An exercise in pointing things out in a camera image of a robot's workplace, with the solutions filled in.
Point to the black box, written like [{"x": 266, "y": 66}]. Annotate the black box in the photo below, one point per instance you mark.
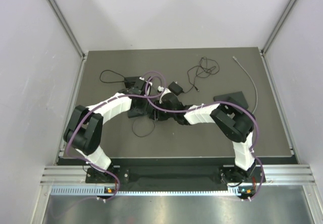
[{"x": 133, "y": 113}]

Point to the dark grey network switch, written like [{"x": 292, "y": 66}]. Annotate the dark grey network switch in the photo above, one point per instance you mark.
[{"x": 237, "y": 98}]

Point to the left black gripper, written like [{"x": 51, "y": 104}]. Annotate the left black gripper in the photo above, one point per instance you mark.
[{"x": 147, "y": 104}]

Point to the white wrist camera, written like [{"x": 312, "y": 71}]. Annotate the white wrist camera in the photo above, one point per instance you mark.
[
  {"x": 146, "y": 88},
  {"x": 163, "y": 91}
]

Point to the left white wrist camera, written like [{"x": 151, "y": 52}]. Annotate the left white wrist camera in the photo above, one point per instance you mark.
[{"x": 146, "y": 88}]

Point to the black power brick adapter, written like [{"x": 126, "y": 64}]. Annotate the black power brick adapter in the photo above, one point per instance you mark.
[{"x": 129, "y": 82}]

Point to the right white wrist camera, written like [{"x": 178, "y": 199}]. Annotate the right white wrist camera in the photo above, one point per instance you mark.
[{"x": 163, "y": 91}]

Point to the small black wall adapter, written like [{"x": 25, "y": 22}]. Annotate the small black wall adapter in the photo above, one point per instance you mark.
[{"x": 175, "y": 88}]

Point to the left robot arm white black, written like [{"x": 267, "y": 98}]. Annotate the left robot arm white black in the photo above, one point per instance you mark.
[{"x": 84, "y": 128}]

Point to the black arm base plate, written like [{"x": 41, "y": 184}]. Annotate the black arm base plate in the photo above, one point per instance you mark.
[{"x": 168, "y": 178}]

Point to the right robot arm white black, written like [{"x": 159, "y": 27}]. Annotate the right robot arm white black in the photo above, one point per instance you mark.
[{"x": 236, "y": 123}]

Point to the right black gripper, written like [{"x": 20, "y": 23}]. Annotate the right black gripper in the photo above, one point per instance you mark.
[{"x": 156, "y": 115}]

